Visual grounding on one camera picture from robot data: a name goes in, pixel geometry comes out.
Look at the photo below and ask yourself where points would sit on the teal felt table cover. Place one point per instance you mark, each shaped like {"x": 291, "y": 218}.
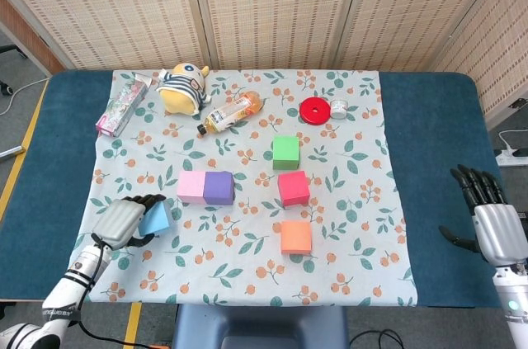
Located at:
{"x": 62, "y": 138}

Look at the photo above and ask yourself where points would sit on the crimson foam cube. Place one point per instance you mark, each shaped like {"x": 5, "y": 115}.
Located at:
{"x": 293, "y": 189}

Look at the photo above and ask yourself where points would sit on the small black box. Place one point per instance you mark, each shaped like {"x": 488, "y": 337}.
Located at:
{"x": 523, "y": 214}

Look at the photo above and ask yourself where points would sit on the floral print tablecloth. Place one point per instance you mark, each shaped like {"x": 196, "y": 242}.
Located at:
{"x": 247, "y": 241}

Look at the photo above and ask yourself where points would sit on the light blue foam cube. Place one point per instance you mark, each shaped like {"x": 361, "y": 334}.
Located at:
{"x": 158, "y": 221}

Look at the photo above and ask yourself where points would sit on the white power strip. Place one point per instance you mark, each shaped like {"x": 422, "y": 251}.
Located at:
{"x": 513, "y": 157}

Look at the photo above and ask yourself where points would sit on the silver metal bar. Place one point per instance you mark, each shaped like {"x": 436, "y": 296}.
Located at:
{"x": 10, "y": 153}

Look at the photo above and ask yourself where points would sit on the black office chair base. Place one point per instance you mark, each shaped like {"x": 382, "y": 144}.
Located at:
{"x": 12, "y": 50}

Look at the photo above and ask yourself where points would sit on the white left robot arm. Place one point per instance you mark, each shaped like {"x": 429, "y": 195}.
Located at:
{"x": 66, "y": 295}

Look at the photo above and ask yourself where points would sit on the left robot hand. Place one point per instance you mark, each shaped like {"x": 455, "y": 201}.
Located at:
{"x": 117, "y": 223}

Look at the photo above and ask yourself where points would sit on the orange drink plastic bottle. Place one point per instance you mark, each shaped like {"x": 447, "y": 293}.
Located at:
{"x": 231, "y": 113}

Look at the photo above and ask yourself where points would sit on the bamboo folding screen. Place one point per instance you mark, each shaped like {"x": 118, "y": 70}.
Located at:
{"x": 268, "y": 6}

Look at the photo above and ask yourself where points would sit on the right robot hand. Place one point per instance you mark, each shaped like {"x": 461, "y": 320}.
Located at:
{"x": 501, "y": 233}

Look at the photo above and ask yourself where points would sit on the purple foam cube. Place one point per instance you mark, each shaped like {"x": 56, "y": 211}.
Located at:
{"x": 218, "y": 188}

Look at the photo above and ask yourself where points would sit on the yellow plush toy striped shirt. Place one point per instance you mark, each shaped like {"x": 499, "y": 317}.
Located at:
{"x": 181, "y": 93}

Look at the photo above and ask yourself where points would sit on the floral tissue pack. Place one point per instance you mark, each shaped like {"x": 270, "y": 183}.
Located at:
{"x": 121, "y": 107}

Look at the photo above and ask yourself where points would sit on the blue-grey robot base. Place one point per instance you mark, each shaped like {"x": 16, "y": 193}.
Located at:
{"x": 255, "y": 326}

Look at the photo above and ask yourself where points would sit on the red disc with hole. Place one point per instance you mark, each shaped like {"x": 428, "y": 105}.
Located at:
{"x": 309, "y": 111}

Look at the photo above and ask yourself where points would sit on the small white jar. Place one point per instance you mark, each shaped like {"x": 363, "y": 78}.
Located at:
{"x": 339, "y": 109}

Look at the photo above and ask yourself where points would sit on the orange foam cube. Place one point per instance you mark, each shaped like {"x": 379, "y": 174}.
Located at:
{"x": 295, "y": 237}

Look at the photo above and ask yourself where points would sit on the green foam cube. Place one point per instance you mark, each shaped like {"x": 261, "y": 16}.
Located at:
{"x": 285, "y": 151}

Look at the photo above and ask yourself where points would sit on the pink foam cube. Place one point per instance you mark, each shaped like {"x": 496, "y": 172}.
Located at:
{"x": 190, "y": 186}

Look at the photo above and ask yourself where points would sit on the yellow floor tape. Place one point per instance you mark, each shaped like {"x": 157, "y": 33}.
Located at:
{"x": 24, "y": 142}
{"x": 133, "y": 324}

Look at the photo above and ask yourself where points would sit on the small orange object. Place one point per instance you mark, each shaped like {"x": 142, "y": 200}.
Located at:
{"x": 158, "y": 347}

